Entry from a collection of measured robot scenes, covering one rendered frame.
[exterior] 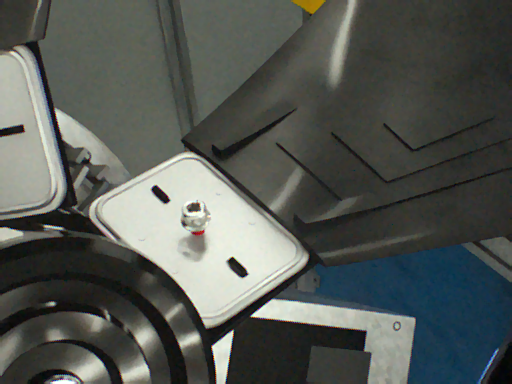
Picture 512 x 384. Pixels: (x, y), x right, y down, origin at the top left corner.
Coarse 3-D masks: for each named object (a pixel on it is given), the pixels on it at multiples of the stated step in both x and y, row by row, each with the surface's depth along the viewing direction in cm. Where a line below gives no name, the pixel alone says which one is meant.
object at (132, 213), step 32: (192, 160) 41; (128, 192) 40; (192, 192) 40; (224, 192) 40; (96, 224) 38; (128, 224) 38; (160, 224) 38; (224, 224) 39; (256, 224) 39; (160, 256) 37; (192, 256) 37; (224, 256) 37; (256, 256) 37; (288, 256) 37; (192, 288) 36; (224, 288) 36; (256, 288) 36; (224, 320) 35
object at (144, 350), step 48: (0, 240) 29; (48, 240) 29; (96, 240) 30; (0, 288) 28; (48, 288) 30; (96, 288) 30; (144, 288) 30; (0, 336) 28; (48, 336) 29; (96, 336) 30; (144, 336) 31; (192, 336) 31
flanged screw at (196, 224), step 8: (192, 200) 37; (200, 200) 37; (184, 208) 37; (192, 208) 38; (200, 208) 37; (184, 216) 37; (192, 216) 37; (200, 216) 37; (208, 216) 38; (184, 224) 37; (192, 224) 37; (200, 224) 37; (208, 224) 37; (192, 232) 38; (200, 232) 38
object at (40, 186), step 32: (0, 64) 32; (32, 64) 32; (0, 96) 32; (32, 96) 32; (0, 128) 33; (32, 128) 32; (0, 160) 33; (32, 160) 32; (0, 192) 33; (32, 192) 33; (64, 192) 32
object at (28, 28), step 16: (0, 0) 31; (16, 0) 31; (32, 0) 31; (48, 0) 31; (0, 16) 31; (16, 16) 31; (32, 16) 31; (48, 16) 31; (0, 32) 31; (16, 32) 31; (32, 32) 31; (0, 48) 31
